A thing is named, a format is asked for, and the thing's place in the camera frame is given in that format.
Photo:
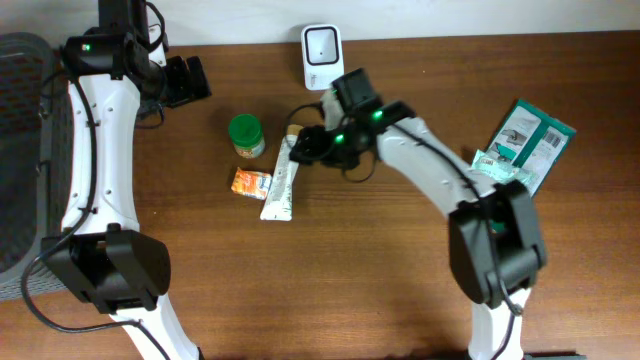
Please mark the mint green snack pouch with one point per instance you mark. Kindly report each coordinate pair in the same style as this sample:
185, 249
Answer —
501, 171

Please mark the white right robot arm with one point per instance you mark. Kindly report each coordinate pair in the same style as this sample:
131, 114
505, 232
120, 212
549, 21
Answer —
495, 246

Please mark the orange snack packet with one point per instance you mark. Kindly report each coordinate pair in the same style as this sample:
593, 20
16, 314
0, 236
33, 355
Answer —
251, 184

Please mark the green lid jar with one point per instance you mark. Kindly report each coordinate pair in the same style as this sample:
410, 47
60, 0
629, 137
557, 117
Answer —
246, 133

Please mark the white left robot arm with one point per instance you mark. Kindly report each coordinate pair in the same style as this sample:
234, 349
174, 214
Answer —
119, 73

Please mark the grey plastic basket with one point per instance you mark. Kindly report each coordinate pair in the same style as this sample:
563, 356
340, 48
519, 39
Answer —
36, 146

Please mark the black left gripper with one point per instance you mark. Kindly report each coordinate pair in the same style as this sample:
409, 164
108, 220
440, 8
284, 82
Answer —
182, 80

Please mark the green 3M gloves packet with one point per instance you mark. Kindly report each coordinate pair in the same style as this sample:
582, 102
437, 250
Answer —
530, 139

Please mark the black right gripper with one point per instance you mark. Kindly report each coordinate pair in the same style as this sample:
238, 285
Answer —
310, 140

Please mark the white tube gold cap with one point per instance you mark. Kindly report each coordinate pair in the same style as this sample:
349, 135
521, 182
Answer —
278, 204

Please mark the white barcode scanner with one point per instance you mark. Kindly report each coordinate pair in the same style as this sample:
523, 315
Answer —
322, 53

